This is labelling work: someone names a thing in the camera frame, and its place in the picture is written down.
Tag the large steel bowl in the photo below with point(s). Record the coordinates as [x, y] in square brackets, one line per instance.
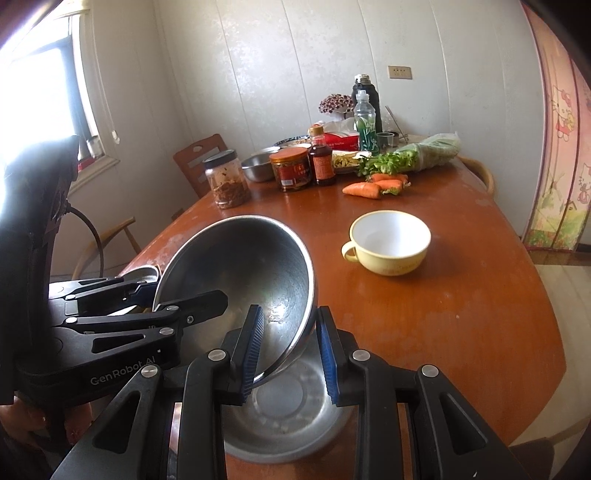
[286, 415]

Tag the red label jar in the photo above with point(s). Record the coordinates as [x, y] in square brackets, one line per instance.
[291, 173]

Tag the black-lidded pickle jar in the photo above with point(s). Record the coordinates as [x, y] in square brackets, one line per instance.
[228, 184]

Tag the brown slatted wooden chair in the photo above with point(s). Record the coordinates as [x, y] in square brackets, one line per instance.
[194, 159]

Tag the artificial flower decoration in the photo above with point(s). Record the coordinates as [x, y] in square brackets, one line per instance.
[334, 104]

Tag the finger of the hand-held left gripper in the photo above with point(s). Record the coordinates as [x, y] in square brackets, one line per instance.
[198, 304]
[115, 288]

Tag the bag of leafy greens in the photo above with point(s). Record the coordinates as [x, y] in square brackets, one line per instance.
[415, 154]

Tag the cartoon printed curtain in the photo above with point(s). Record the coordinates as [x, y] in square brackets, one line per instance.
[563, 138]

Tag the low wall outlet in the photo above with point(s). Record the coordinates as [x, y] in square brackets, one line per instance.
[178, 213]

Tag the small jar on windowsill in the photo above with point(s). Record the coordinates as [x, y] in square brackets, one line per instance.
[94, 146]

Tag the small glass cup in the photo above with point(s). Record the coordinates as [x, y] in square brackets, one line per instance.
[387, 141]

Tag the green label plastic bottle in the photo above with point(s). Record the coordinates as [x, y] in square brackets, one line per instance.
[367, 129]

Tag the plate of food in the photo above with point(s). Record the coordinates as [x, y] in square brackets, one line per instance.
[346, 161]

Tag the red tissue pack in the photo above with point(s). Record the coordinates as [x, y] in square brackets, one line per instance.
[341, 136]

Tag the carrot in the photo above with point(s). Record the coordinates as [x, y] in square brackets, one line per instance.
[390, 177]
[362, 189]
[390, 186]

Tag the person's left hand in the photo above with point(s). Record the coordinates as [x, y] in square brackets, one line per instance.
[25, 417]

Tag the dark sauce bottle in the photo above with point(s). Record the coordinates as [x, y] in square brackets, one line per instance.
[322, 166]

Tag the patterned plate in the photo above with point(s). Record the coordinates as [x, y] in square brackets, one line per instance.
[291, 141]

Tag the wall switch panel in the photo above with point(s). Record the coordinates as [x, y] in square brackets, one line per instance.
[400, 72]

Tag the curved wooden armchair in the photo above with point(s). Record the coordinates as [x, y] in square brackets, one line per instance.
[485, 175]
[115, 228]

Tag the red item on windowsill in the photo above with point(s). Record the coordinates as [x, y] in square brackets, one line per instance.
[86, 164]

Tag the small steel bowl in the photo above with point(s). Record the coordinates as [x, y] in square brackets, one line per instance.
[256, 168]

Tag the black thermos flask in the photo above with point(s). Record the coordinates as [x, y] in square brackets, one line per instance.
[375, 99]

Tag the metal utensil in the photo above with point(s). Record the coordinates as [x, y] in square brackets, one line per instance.
[395, 122]

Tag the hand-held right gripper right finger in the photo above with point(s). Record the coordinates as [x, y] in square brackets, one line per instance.
[325, 355]

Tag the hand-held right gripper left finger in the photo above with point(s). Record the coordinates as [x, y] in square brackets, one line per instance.
[254, 350]

